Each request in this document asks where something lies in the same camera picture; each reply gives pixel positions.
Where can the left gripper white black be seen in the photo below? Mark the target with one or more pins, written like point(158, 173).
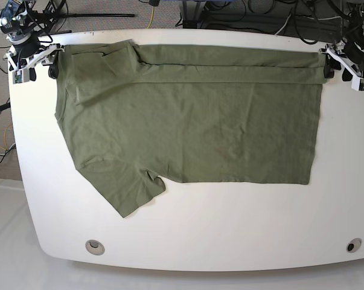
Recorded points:
point(345, 56)

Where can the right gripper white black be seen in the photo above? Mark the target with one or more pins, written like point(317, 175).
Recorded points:
point(22, 55)

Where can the olive green T-shirt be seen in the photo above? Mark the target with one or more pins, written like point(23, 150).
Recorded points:
point(134, 115)

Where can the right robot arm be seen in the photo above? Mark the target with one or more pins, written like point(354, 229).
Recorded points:
point(43, 38)

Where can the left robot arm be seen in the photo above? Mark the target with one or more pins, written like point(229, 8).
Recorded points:
point(352, 28)

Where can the black tripod stand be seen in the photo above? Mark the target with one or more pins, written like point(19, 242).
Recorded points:
point(94, 15)

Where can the right table grommet hole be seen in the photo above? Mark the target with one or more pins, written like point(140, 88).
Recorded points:
point(354, 245)

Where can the table grommet hole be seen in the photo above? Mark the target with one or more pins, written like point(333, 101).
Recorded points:
point(95, 247)
point(354, 245)

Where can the left table grommet hole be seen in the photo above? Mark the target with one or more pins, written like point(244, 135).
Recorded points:
point(95, 247)

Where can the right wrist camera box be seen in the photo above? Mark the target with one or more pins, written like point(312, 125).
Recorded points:
point(20, 76)

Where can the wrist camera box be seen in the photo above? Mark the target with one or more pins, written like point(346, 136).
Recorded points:
point(20, 76)
point(357, 84)

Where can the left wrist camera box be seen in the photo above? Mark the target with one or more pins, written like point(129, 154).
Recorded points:
point(357, 84)

